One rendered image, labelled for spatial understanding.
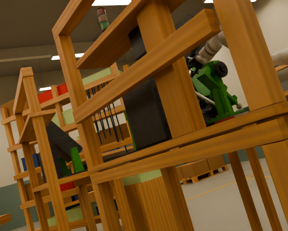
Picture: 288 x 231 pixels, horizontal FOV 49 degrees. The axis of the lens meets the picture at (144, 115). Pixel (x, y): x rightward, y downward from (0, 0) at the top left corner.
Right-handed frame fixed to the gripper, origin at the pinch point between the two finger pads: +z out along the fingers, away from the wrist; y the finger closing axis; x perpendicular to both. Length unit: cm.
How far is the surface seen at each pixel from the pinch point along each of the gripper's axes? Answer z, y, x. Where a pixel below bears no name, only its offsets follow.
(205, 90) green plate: 2.8, -13.0, 2.2
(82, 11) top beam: 28, 72, -30
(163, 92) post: -9.1, 12.3, 34.7
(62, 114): 300, 66, -138
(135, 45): 1.0, 33.2, 4.5
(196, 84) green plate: 2.8, -6.7, 1.9
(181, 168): 498, -233, -310
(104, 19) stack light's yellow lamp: 10, 56, -12
